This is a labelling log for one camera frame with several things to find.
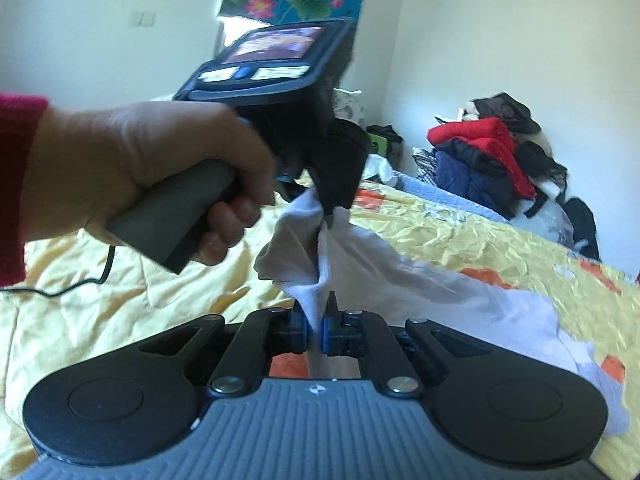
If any white patterned bag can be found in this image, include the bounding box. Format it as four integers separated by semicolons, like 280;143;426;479
333;88;364;125

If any black bag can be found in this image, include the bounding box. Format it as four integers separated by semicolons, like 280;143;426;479
366;125;404;147

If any pile of clothes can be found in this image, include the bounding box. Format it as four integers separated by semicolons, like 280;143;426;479
427;117;539;202

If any yellow printed bedsheet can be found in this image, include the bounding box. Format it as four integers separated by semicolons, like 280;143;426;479
0;180;640;480

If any black backpack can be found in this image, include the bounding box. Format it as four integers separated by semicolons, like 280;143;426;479
561;197;601;262

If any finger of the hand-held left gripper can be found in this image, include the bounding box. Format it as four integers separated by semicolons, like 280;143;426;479
276;159;315;200
320;185;352;228

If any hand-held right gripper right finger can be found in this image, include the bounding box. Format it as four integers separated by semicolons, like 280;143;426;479
322;292;496;399

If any white cotton small garment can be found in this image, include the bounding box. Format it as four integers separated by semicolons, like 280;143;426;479
254;187;632;437

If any person's left hand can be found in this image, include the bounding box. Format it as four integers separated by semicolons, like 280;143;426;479
20;100;279;268

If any black patterned garment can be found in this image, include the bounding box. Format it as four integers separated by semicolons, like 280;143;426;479
472;92;544;136

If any black cable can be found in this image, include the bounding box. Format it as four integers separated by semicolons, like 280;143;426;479
0;244;117;298

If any navy jacket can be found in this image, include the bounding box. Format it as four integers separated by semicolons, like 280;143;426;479
432;139;522;221

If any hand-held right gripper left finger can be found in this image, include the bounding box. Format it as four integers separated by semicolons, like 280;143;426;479
137;300;308;399

